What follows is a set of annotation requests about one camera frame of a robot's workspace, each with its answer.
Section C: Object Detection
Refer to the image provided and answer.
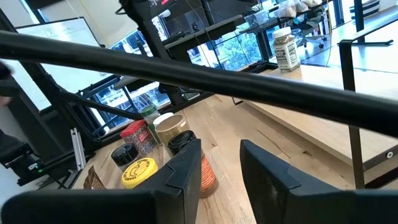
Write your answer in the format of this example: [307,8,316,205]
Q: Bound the wooden shelf with black brackets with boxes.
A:
[231,39,398,190]

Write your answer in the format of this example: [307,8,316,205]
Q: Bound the black-lid clear spice jar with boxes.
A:
[110,142,141,172]

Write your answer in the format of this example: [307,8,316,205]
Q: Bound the black-lid orange spice jar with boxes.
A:
[167,129,220,199]

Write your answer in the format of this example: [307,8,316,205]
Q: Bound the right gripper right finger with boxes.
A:
[239,139,398,224]

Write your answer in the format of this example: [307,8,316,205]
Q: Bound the small white-lid spice jar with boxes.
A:
[152,111,175,128]

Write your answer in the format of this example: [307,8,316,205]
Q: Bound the white-lid bagel seasoning jar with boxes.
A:
[272,26,302,73]

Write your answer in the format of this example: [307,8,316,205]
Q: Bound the yellow-lid brown spice jar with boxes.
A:
[121,157,159,190]

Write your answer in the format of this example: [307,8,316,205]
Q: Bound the large white display screen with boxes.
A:
[14,17,113,111]

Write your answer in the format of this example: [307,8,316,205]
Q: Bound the black background desk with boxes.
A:
[161,14,246,60]

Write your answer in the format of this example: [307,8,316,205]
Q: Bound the silver metal bracket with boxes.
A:
[70,127,87,171]

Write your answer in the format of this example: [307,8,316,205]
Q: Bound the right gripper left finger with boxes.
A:
[0,138,203,224]

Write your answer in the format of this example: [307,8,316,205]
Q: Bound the green-lid spice jar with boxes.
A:
[139,105,162,144]

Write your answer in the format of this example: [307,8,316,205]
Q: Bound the clear plastic bags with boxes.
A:
[276,0,308,19]

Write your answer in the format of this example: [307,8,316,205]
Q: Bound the black aluminium table frame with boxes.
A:
[0,29,398,190]

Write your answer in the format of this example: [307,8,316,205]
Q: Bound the red-lid patterned spice tin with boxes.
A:
[119,119,159,156]

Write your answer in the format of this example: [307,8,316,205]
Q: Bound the grey office chair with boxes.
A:
[292,12,329,49]

